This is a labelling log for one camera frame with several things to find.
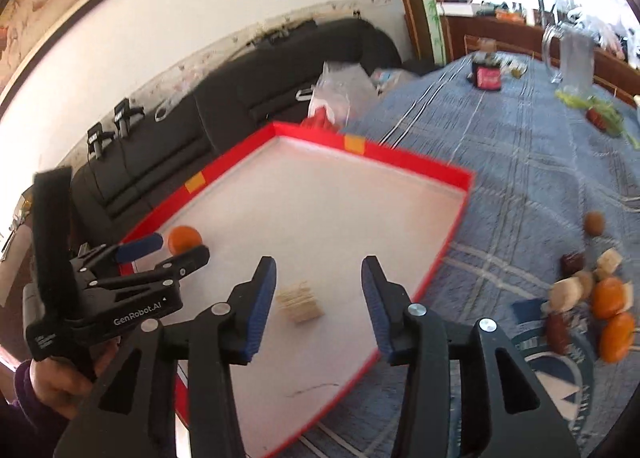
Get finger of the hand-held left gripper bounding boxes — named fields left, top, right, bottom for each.
left=70, top=233, right=164, bottom=279
left=89, top=245, right=211, bottom=291

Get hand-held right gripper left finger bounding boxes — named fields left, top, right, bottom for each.
left=52, top=256, right=278, bottom=458

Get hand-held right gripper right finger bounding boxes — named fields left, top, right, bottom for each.
left=361, top=255, right=581, bottom=458

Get orange tangerine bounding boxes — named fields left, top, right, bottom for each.
left=168, top=225, right=203, bottom=255
left=599, top=313, right=637, bottom=365
left=591, top=278, right=632, bottom=321

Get pale beige food chunk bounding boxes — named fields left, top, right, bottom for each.
left=542, top=278, right=583, bottom=313
left=276, top=283, right=323, bottom=325
left=595, top=248, right=623, bottom=279

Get red cardboard box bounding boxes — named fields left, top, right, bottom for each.
left=116, top=122, right=475, bottom=458

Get dark red date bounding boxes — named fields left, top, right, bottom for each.
left=560, top=252, right=587, bottom=276
left=546, top=313, right=572, bottom=356

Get person's left forearm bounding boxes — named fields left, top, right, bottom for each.
left=0, top=359, right=76, bottom=458

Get person's left hand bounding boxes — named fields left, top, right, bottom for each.
left=30, top=338, right=121, bottom=420

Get black clip-on device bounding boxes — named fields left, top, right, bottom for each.
left=86, top=124, right=113, bottom=159
left=112, top=100, right=146, bottom=139

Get black sofa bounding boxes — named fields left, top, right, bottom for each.
left=70, top=18, right=436, bottom=249

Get blue plaid tablecloth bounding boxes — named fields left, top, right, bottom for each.
left=280, top=50, right=640, bottom=458

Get small clear plastic bag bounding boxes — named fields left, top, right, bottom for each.
left=372, top=68, right=416, bottom=93

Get red label jar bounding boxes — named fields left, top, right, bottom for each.
left=471, top=52, right=503, bottom=91

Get wooden cabinet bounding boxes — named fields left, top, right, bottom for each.
left=435, top=0, right=640, bottom=103

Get green leafy vegetables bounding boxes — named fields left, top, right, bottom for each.
left=555, top=88, right=640, bottom=149

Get glass pitcher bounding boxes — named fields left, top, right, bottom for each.
left=541, top=20, right=598, bottom=93

